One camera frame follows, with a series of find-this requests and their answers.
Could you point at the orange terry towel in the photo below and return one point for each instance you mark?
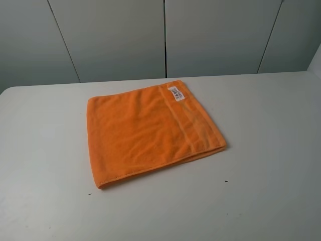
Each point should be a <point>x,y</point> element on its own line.
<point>145,130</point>

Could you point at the white towel label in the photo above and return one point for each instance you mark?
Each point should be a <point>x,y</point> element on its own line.
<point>177,94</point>

